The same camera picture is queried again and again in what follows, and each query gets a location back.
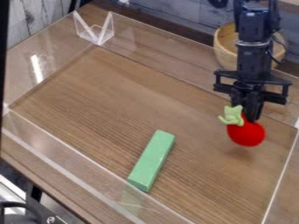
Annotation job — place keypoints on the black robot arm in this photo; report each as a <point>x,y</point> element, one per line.
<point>256,25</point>

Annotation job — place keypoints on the black metal mount with bolt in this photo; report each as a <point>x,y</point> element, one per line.
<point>44,215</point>

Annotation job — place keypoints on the green rectangular block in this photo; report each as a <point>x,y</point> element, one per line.
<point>151,161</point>

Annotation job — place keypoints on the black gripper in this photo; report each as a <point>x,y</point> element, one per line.
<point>249,84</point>

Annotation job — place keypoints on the clear acrylic tray walls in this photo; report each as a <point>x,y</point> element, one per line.
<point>84,105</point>

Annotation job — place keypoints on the red plush tomato toy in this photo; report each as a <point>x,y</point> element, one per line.
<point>244,133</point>

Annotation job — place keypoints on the wooden bowl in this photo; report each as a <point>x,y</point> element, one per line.
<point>225,49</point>

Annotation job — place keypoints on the clear acrylic corner bracket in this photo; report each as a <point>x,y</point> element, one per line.
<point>94,34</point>

